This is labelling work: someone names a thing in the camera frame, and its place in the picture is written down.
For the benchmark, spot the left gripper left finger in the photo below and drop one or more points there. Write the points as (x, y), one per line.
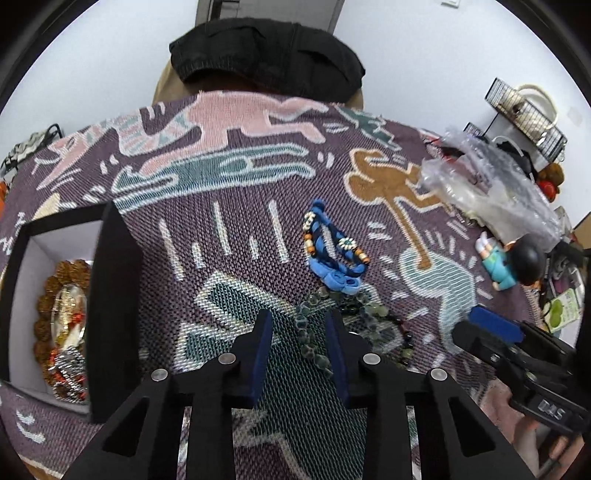
(141, 439)

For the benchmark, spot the grey door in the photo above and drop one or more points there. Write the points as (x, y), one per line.
(320, 14)

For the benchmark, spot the cream handbag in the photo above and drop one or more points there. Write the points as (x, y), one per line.
(535, 103)

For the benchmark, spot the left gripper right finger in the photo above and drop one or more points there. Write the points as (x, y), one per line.
(456, 439)

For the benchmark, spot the brown plush toy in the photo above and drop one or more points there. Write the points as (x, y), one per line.
(550, 179)

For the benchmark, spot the patterned purple woven blanket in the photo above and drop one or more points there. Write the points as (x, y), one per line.
(214, 190)

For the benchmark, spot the clear plastic bag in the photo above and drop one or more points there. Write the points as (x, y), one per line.
(487, 185)

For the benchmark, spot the black shoe rack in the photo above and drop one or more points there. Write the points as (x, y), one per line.
(21, 151)

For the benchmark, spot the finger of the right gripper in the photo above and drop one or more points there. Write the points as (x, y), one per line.
(480, 341)
(495, 324)

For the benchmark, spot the black jewelry box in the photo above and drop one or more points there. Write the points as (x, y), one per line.
(92, 248)

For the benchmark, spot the tan chair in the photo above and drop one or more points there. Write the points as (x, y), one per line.
(166, 87)

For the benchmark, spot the black-haired boy figurine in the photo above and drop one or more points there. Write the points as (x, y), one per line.
(522, 261)

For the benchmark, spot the white light switch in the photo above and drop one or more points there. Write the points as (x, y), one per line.
(451, 3)

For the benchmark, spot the person right hand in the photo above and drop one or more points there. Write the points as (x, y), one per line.
(526, 434)

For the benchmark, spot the green white carton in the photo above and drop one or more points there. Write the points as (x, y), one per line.
(561, 311)

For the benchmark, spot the black wire wall basket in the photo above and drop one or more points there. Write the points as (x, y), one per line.
(500, 96)

